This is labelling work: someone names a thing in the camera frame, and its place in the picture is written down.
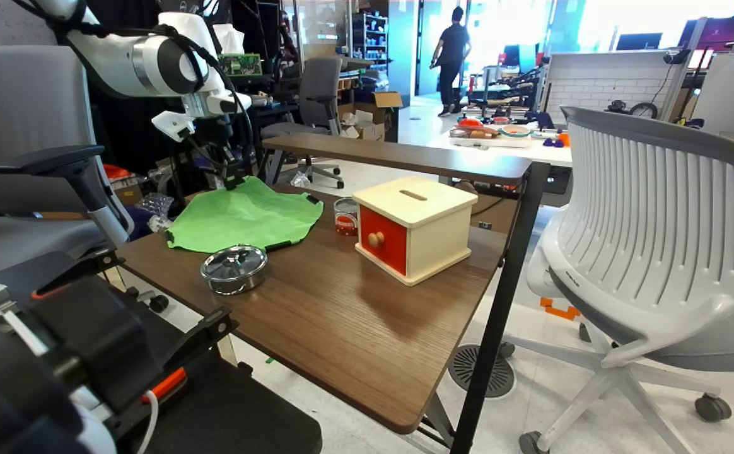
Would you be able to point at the orange bracket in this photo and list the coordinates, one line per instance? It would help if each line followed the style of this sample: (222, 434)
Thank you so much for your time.
(558, 309)

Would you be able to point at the cardboard box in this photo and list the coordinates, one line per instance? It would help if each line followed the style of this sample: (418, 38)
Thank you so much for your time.
(387, 100)

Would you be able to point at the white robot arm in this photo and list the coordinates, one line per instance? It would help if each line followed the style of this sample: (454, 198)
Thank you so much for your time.
(140, 62)

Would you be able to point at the green box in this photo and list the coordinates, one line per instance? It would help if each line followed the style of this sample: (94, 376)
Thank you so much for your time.
(251, 63)

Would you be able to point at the computer monitor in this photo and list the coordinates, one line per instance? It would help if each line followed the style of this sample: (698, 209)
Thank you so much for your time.
(638, 41)

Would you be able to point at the green cloth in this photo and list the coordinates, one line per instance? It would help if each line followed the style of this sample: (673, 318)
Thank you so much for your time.
(240, 224)

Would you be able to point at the black camera mount rig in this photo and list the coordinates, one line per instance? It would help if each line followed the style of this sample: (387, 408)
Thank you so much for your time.
(88, 337)

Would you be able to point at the gray swivel chair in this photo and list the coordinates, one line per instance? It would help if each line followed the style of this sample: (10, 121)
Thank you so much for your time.
(321, 91)

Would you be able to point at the small metal bowl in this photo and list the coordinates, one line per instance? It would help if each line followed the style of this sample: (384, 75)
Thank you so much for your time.
(233, 268)

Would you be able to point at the dark wooden desk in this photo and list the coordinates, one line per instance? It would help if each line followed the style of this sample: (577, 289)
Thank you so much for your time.
(382, 154)

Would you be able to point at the white office chair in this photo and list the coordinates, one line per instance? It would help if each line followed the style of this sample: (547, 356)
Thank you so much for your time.
(659, 227)

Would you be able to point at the black metal table frame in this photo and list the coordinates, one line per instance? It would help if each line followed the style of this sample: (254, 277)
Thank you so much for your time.
(500, 304)

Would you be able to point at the white perforated panel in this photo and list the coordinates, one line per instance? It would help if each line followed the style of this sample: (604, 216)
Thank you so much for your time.
(601, 84)

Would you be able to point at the gray office chair with armrest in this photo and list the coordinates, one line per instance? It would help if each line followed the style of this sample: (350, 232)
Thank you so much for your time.
(21, 127)

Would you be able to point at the small clear cup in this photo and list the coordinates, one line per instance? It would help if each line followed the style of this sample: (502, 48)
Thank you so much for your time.
(345, 224)

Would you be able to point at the wooden box with red drawer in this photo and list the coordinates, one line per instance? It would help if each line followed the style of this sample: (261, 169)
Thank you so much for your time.
(421, 232)

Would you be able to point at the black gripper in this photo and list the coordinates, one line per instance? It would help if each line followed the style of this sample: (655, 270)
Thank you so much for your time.
(211, 135)

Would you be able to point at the person in black clothes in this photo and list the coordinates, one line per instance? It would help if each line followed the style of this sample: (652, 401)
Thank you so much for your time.
(452, 51)

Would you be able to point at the black round floor disc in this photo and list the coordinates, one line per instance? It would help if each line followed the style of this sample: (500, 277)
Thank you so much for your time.
(476, 374)

